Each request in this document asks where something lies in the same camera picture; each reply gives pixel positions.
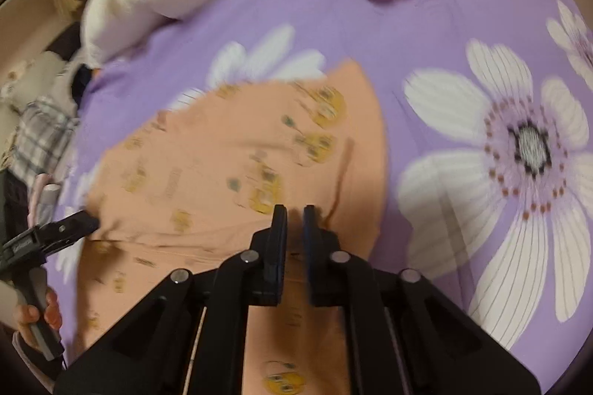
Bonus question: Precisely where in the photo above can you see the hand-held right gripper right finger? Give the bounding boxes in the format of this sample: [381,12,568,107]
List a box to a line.
[303,205,542,395]

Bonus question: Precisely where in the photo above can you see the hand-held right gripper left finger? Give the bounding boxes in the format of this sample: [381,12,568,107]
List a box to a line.
[53,205,289,395]

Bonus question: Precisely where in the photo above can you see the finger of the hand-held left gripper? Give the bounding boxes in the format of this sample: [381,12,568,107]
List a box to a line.
[34,210,101,248]

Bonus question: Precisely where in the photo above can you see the orange cartoon print garment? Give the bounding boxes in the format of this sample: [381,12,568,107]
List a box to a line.
[74,60,387,395]

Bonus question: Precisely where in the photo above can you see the person's left forearm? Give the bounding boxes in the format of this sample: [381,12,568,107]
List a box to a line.
[9,330,63,393]

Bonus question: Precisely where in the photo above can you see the pink folded clothes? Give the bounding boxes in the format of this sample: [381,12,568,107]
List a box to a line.
[27,172,62,230]

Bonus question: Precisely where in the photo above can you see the person's left hand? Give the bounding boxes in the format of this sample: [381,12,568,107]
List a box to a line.
[14,287,64,346]

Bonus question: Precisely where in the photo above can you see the plaid cloth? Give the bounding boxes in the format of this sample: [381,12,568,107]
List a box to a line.
[9,96,80,188]

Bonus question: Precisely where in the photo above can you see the grey pillow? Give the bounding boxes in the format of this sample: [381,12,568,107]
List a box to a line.
[0,51,89,118]

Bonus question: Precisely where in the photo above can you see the dark cloth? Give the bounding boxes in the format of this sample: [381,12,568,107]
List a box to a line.
[46,22,100,99]

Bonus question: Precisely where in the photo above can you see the purple floral bedsheet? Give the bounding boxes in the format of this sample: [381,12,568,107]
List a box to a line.
[56,0,593,395]

